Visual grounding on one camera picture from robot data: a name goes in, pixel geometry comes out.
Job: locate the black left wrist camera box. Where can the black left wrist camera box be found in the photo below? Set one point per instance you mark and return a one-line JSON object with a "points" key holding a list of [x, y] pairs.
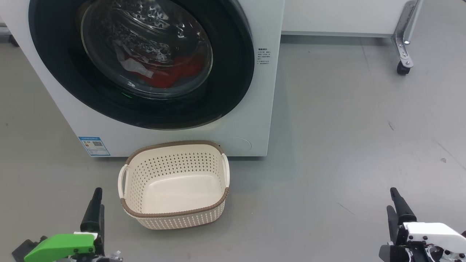
{"points": [[22, 251]]}

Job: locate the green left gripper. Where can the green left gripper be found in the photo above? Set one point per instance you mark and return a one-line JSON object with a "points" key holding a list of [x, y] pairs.
{"points": [[58, 247]]}

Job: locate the cream perforated laundry basket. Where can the cream perforated laundry basket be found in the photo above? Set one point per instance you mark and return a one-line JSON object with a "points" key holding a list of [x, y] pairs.
{"points": [[174, 214]]}

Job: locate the black round glass washer door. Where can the black round glass washer door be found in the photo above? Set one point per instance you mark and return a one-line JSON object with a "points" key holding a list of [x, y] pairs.
{"points": [[225, 83]]}

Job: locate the white partition panel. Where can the white partition panel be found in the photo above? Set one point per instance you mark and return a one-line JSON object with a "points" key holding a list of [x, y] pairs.
{"points": [[338, 16]]}

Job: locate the blue energy label sticker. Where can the blue energy label sticker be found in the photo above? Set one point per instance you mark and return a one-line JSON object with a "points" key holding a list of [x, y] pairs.
{"points": [[94, 146]]}

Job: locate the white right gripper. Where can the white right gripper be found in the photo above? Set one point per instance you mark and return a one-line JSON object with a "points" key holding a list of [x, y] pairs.
{"points": [[433, 236]]}

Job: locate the red jersey with lettering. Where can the red jersey with lettering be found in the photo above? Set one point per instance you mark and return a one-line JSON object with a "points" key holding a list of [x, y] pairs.
{"points": [[189, 67]]}

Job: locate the white front-load washing machine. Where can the white front-load washing machine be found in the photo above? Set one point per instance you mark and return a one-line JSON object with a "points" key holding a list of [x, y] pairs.
{"points": [[240, 109]]}

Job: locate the small printed text sticker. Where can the small printed text sticker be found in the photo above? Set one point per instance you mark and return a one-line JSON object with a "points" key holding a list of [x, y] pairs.
{"points": [[264, 56]]}

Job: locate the metal leg with caster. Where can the metal leg with caster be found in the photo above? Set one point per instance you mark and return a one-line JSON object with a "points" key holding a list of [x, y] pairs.
{"points": [[12, 40], [404, 43]]}

